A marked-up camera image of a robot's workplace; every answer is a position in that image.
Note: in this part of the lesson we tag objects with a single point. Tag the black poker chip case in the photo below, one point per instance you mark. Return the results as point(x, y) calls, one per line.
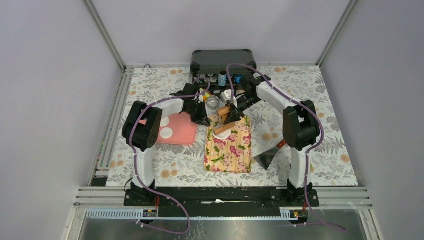
point(209, 63)

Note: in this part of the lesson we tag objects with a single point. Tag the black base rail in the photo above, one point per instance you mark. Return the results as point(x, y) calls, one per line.
point(216, 202)

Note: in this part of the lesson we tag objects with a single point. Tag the white dough ball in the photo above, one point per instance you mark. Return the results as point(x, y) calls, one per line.
point(223, 135)

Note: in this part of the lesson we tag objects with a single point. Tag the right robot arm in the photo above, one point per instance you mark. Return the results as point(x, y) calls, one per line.
point(301, 128)

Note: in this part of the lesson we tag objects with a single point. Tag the white dough wrapper lower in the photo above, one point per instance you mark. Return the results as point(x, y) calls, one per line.
point(166, 133)

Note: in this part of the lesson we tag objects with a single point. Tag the floral yellow tray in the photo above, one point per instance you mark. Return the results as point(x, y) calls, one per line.
point(231, 153)

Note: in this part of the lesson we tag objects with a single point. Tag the white dough wrapper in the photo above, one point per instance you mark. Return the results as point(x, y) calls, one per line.
point(166, 133)
point(164, 122)

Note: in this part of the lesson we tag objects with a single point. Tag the blue small blind button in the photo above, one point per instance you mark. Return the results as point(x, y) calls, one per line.
point(238, 78)

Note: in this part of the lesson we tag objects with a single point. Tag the pink plastic tray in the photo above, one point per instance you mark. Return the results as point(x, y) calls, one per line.
point(184, 130)

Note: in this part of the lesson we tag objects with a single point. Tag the orange green sticky notes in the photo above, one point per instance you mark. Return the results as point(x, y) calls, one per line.
point(206, 96)

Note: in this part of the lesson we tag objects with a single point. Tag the wooden double-ended rolling pin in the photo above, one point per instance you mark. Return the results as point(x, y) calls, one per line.
point(223, 113)

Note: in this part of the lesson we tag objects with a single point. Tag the white dough wrapper upper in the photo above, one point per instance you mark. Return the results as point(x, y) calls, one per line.
point(164, 122)

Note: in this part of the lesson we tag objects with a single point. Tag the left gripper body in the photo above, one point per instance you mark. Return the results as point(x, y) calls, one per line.
point(196, 107)

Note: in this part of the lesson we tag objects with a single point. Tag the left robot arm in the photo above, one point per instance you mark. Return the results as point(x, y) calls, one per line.
point(142, 129)

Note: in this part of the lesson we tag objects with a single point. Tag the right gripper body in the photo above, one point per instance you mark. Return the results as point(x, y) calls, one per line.
point(245, 101)

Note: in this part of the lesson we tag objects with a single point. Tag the blue white chip stack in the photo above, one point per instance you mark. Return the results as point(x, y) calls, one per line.
point(222, 79)

